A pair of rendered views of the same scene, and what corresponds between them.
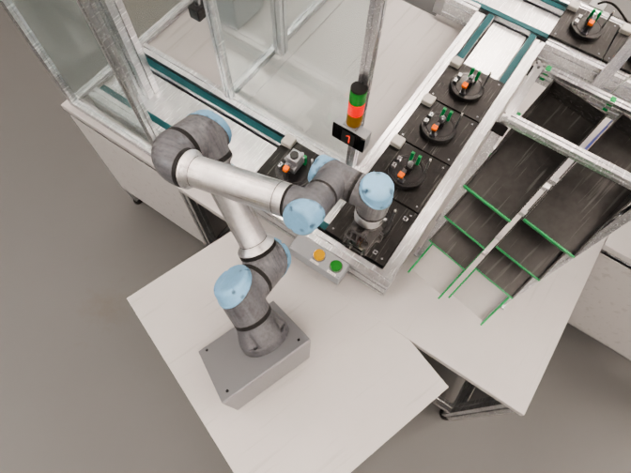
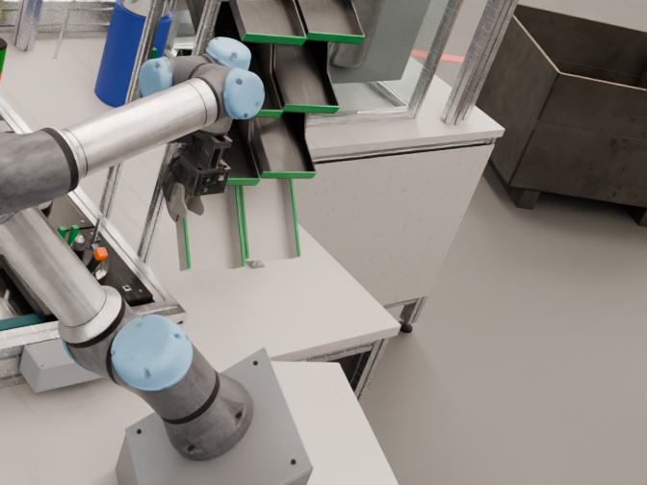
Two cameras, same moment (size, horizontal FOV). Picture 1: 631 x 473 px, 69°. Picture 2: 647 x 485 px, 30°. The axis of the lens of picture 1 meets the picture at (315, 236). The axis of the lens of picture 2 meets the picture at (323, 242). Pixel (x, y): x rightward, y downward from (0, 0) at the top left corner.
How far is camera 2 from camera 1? 165 cm
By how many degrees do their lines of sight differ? 58
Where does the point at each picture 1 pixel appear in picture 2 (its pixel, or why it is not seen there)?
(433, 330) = (256, 334)
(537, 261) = (317, 96)
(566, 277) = not seen: hidden behind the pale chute
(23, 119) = not seen: outside the picture
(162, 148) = (19, 145)
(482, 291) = (261, 225)
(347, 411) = (325, 468)
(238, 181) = (151, 107)
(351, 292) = not seen: hidden behind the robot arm
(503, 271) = (280, 159)
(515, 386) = (364, 312)
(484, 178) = (247, 21)
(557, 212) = (315, 15)
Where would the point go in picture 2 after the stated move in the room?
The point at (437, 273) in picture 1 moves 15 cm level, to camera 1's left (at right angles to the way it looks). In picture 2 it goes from (210, 247) to (178, 278)
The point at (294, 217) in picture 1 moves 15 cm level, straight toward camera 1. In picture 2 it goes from (246, 89) to (338, 126)
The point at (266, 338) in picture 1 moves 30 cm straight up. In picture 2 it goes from (236, 388) to (288, 240)
